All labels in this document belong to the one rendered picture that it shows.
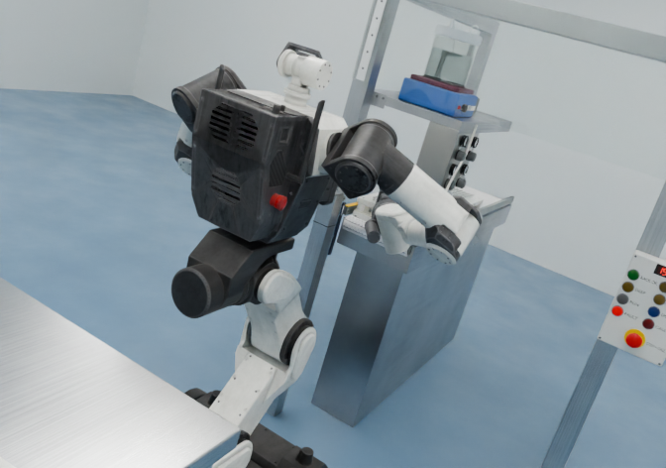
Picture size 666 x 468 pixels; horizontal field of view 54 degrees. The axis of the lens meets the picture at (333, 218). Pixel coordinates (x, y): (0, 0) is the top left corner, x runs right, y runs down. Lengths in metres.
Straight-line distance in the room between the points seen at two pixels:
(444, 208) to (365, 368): 1.23
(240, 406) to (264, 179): 0.76
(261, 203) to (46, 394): 0.56
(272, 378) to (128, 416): 0.92
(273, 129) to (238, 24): 5.73
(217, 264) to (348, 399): 1.27
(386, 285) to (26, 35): 5.28
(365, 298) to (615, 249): 3.38
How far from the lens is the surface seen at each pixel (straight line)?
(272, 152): 1.30
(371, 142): 1.35
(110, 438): 0.96
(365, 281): 2.42
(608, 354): 2.02
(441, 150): 2.09
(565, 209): 5.55
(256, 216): 1.36
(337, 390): 2.61
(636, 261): 1.88
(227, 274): 1.44
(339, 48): 6.29
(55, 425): 0.98
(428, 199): 1.38
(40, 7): 7.05
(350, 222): 2.26
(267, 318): 1.74
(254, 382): 1.87
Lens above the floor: 1.45
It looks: 17 degrees down
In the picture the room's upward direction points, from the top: 16 degrees clockwise
